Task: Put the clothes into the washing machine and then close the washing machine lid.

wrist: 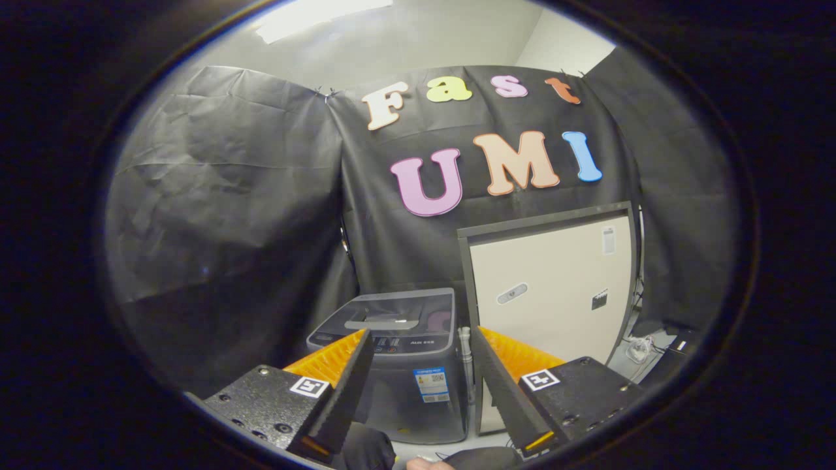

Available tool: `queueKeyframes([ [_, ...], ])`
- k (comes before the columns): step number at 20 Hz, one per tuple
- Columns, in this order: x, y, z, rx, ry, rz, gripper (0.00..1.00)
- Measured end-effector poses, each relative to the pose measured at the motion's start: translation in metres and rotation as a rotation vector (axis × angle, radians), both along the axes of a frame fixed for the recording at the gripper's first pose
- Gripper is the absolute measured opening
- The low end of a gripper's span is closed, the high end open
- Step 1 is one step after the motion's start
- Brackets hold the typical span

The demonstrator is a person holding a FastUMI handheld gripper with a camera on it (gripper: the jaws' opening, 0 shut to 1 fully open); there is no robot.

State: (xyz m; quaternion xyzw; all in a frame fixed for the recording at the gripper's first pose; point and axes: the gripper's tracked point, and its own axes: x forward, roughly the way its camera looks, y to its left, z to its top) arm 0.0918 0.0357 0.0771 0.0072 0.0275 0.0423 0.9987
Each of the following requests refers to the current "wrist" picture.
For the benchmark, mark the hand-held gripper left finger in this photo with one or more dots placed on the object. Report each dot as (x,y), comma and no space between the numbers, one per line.
(343,395)

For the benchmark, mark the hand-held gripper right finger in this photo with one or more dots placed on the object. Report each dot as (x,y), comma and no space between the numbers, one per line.
(503,391)

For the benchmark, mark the grey washing machine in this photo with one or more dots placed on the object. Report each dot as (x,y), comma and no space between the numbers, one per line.
(405,405)

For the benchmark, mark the white plastic bag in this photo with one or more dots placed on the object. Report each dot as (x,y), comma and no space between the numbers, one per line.
(639,349)

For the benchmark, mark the metal backdrop stand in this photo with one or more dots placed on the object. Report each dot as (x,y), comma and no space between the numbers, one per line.
(346,241)
(639,261)

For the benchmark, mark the dark low object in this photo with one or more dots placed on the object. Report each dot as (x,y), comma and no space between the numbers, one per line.
(669,356)

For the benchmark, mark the black backdrop cloth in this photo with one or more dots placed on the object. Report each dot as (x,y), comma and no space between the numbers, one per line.
(228,215)

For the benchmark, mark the beige cabinet with dark frame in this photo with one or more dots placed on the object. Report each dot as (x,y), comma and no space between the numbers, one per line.
(548,294)

